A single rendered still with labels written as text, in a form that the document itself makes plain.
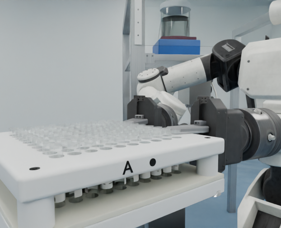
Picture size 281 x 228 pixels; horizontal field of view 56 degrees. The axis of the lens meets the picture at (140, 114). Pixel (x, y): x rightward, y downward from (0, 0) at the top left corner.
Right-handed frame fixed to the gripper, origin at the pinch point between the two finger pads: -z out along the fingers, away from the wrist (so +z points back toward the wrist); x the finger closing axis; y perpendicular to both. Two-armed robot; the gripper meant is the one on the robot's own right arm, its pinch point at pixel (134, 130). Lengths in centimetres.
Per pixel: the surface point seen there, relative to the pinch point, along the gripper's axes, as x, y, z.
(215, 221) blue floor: 100, -7, 183
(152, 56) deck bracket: -24, 19, 70
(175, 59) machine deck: -23, 9, 76
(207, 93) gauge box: -8, -5, 82
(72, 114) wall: 28, 241, 337
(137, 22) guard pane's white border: -37, 23, 62
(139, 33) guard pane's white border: -32, 22, 62
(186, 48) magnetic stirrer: -29, 5, 81
